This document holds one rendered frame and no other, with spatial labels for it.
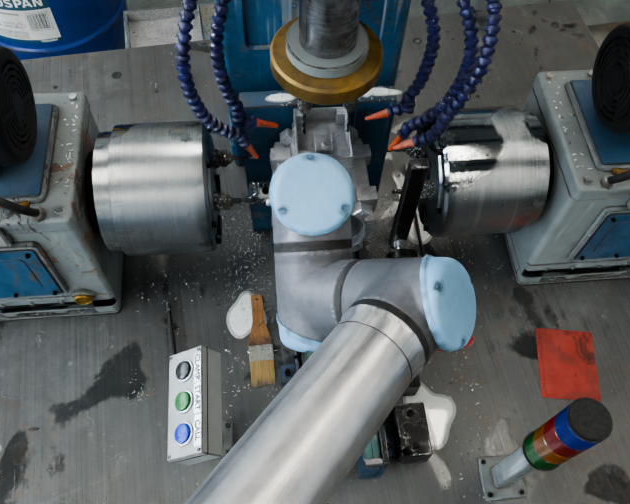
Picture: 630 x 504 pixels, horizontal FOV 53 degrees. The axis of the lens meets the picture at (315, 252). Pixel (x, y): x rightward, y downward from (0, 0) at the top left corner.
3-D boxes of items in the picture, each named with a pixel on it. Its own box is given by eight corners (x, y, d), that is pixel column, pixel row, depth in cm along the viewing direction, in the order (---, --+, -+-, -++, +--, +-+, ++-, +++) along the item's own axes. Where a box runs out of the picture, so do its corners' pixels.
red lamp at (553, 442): (538, 418, 94) (548, 409, 91) (577, 414, 95) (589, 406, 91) (549, 459, 92) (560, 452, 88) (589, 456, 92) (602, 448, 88)
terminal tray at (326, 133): (291, 133, 126) (291, 108, 119) (345, 131, 126) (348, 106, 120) (295, 183, 120) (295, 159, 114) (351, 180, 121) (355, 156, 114)
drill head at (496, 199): (370, 164, 142) (384, 83, 121) (548, 155, 145) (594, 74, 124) (387, 262, 130) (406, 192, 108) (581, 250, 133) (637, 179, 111)
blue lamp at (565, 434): (548, 409, 91) (560, 400, 87) (589, 406, 91) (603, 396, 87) (560, 452, 88) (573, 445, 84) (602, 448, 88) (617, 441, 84)
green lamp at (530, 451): (519, 433, 102) (528, 425, 98) (555, 429, 103) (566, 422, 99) (528, 471, 99) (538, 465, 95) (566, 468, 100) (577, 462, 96)
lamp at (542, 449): (528, 425, 98) (538, 418, 94) (566, 422, 99) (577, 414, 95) (538, 465, 95) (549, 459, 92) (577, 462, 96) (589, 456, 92)
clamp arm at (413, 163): (387, 237, 124) (408, 155, 102) (403, 236, 124) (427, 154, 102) (390, 253, 122) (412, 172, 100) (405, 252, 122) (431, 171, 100)
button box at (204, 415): (188, 362, 109) (167, 355, 105) (221, 352, 106) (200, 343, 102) (188, 466, 101) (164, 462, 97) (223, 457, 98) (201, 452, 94)
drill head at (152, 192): (65, 181, 138) (23, 99, 116) (236, 171, 140) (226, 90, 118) (53, 284, 125) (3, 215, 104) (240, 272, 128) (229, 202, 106)
